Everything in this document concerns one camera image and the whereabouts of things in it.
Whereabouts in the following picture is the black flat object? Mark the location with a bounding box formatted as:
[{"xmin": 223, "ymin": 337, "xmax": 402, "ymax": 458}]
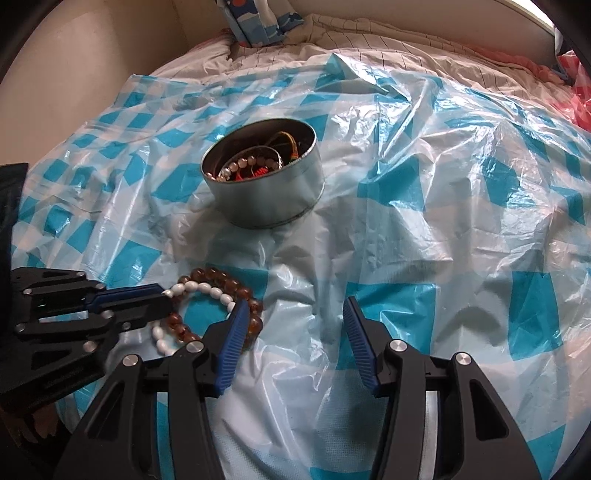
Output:
[{"xmin": 0, "ymin": 163, "xmax": 31, "ymax": 274}]

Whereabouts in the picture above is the pink cloth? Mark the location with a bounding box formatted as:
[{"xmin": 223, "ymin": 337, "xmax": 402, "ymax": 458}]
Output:
[{"xmin": 489, "ymin": 48, "xmax": 570, "ymax": 85}]

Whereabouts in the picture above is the brown bead bracelet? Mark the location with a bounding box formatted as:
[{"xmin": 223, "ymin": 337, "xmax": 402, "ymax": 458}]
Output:
[{"xmin": 157, "ymin": 268, "xmax": 264, "ymax": 352}]

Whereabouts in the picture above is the blue checkered plastic sheet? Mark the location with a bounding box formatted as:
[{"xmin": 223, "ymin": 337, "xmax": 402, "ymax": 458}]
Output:
[{"xmin": 9, "ymin": 53, "xmax": 591, "ymax": 480}]

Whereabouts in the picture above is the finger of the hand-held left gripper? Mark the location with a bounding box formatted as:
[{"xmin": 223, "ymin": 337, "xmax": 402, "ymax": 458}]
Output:
[
  {"xmin": 10, "ymin": 267, "xmax": 167, "ymax": 320},
  {"xmin": 14, "ymin": 295, "xmax": 173, "ymax": 370}
]

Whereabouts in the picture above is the heap of mixed bracelets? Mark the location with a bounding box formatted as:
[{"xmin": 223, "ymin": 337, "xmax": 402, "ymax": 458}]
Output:
[{"xmin": 205, "ymin": 130, "xmax": 313, "ymax": 184}]

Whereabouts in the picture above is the striped beige bedsheet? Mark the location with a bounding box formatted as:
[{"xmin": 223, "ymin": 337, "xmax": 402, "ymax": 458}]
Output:
[{"xmin": 150, "ymin": 14, "xmax": 573, "ymax": 94}]

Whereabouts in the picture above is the person's left hand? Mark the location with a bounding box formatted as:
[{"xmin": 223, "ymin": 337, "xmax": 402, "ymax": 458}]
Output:
[{"xmin": 18, "ymin": 406, "xmax": 61, "ymax": 441}]

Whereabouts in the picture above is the round metal tin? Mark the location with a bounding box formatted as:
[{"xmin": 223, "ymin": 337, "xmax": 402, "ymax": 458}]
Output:
[{"xmin": 200, "ymin": 117, "xmax": 326, "ymax": 230}]

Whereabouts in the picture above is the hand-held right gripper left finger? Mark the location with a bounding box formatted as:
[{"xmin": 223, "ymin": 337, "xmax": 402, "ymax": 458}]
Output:
[{"xmin": 53, "ymin": 299, "xmax": 252, "ymax": 480}]

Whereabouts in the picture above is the blue patterned curtain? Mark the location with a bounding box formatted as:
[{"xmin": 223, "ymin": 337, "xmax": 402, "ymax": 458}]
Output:
[{"xmin": 217, "ymin": 0, "xmax": 304, "ymax": 47}]

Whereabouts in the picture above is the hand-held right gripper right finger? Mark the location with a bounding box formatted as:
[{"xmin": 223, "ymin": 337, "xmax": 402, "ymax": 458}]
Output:
[{"xmin": 342, "ymin": 296, "xmax": 543, "ymax": 480}]

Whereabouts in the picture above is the white bead bracelet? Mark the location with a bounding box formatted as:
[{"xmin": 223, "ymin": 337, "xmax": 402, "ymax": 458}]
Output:
[{"xmin": 150, "ymin": 281, "xmax": 236, "ymax": 356}]

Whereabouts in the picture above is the red checkered plastic bag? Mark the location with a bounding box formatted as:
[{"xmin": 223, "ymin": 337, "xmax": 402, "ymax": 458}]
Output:
[{"xmin": 551, "ymin": 51, "xmax": 591, "ymax": 139}]

